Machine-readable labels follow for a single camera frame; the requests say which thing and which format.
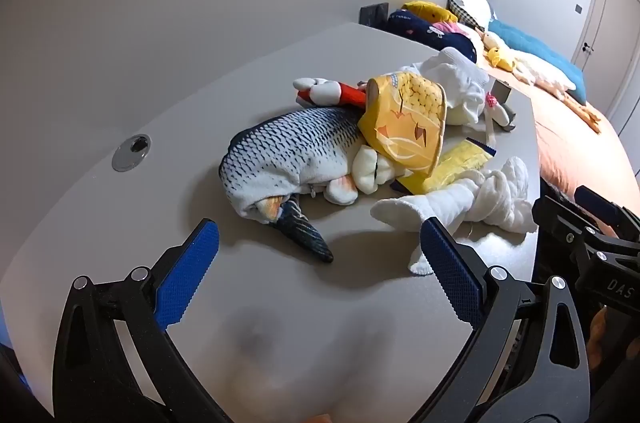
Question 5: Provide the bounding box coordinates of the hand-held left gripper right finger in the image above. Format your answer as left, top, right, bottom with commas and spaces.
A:
415, 218, 593, 423

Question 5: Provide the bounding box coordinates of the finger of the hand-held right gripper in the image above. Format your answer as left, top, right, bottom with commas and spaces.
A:
574, 186, 640, 234
531, 196, 608, 264

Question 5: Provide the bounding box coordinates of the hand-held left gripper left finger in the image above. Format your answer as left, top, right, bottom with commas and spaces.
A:
52, 219, 236, 423

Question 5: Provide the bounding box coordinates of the long white plush toy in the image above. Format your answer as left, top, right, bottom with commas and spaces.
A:
370, 157, 538, 276

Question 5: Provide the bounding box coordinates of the white orange plush toy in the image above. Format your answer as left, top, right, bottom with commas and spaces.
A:
322, 146, 408, 206

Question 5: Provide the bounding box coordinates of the yellow snack bag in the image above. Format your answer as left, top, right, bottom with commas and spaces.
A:
357, 72, 447, 176

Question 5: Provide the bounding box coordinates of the grey fish plush toy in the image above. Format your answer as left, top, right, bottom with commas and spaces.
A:
218, 106, 368, 264

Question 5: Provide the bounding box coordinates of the white rabbit plush toy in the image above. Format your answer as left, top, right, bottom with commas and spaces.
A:
292, 47, 518, 146

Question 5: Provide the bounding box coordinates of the bed with orange sheet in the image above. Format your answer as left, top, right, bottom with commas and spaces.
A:
475, 33, 640, 254

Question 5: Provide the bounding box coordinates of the white goose plush toy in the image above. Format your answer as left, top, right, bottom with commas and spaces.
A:
482, 30, 603, 134

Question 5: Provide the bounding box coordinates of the teal cushion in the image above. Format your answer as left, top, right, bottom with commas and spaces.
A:
487, 19, 587, 104

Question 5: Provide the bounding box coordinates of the yellow duck plush toy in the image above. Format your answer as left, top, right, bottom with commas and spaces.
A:
486, 47, 516, 72

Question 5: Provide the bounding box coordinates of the beige room door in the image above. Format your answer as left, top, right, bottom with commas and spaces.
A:
572, 0, 640, 76

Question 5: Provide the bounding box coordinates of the pink cartoon blanket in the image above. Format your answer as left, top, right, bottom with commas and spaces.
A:
432, 22, 476, 41

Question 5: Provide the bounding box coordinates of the navy printed blanket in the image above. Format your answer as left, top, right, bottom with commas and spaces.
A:
387, 10, 478, 64

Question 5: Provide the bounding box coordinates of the checkered patchwork pillow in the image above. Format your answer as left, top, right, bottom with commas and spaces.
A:
446, 0, 493, 31

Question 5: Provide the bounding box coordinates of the mustard yellow blanket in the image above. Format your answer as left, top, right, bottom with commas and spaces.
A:
402, 0, 458, 24

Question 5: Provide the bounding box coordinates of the silver desk cable grommet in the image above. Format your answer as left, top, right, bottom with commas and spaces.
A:
112, 134, 152, 172

